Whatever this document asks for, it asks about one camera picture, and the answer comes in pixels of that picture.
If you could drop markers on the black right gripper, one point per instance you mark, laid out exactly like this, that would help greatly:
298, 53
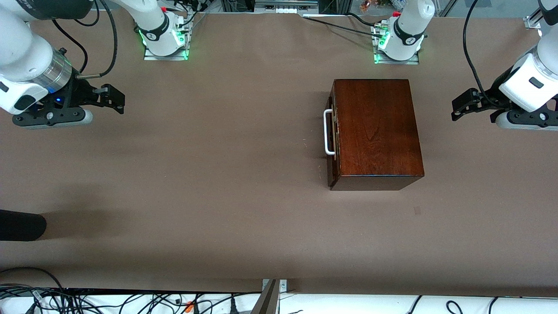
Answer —
75, 96

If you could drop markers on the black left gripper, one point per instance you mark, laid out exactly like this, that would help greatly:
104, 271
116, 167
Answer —
489, 98

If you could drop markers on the wooden drawer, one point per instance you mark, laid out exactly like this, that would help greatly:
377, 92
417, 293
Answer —
331, 172

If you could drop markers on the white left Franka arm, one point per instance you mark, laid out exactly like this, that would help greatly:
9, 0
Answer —
529, 78

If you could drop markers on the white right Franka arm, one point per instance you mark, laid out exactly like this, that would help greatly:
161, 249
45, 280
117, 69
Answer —
22, 48

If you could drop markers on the aluminium corner extrusion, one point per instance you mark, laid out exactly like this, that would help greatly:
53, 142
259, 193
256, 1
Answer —
534, 22

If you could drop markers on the dark brown wooden cabinet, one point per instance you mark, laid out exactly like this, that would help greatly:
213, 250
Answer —
375, 131

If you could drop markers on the black cylindrical object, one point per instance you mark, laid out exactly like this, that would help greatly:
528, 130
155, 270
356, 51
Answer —
22, 224

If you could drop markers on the dark aluminium beam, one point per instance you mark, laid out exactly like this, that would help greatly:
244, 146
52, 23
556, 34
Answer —
268, 301

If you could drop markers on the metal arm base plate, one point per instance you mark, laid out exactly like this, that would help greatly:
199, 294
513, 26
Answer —
152, 56
383, 62

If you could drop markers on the silver beam bracket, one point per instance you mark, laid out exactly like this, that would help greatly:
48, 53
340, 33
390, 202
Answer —
283, 285

